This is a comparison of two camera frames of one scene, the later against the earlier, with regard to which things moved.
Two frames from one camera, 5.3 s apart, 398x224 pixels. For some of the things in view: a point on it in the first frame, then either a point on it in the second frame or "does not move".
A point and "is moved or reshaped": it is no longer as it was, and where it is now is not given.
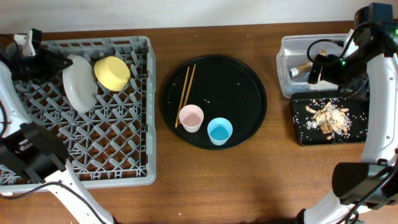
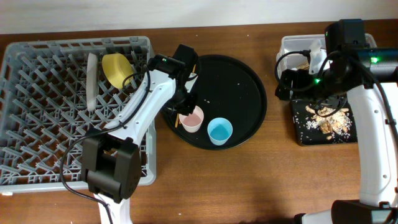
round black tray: [222, 87] does not move
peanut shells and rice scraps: [329, 120] does not move
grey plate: [80, 84] is moved or reshaped
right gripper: [327, 73] to [298, 75]
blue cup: [219, 130] does not move
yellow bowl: [112, 73] is moved or reshaped
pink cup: [191, 117] does not move
